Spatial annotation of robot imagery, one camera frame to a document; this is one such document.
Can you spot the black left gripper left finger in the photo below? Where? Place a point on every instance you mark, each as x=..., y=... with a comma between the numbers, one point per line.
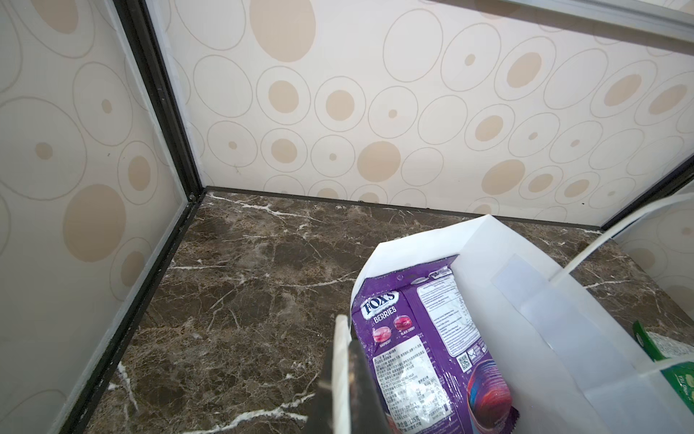
x=320, y=417

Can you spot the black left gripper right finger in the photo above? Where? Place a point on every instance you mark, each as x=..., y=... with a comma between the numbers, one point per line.
x=367, y=415

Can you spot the purple snack packet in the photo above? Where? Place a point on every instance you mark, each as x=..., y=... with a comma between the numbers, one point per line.
x=433, y=371

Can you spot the colourful painted paper bag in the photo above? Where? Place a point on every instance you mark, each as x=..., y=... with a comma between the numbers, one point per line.
x=569, y=366

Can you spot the black vertical frame post right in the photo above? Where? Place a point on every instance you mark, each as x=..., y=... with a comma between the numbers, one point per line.
x=673, y=181

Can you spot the black vertical frame post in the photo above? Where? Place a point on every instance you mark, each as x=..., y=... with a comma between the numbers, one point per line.
x=139, y=27
x=673, y=181

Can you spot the black vertical frame post left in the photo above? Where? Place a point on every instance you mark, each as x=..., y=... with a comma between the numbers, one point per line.
x=139, y=27

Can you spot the aluminium horizontal back rail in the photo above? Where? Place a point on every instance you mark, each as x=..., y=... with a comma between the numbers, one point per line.
x=615, y=25

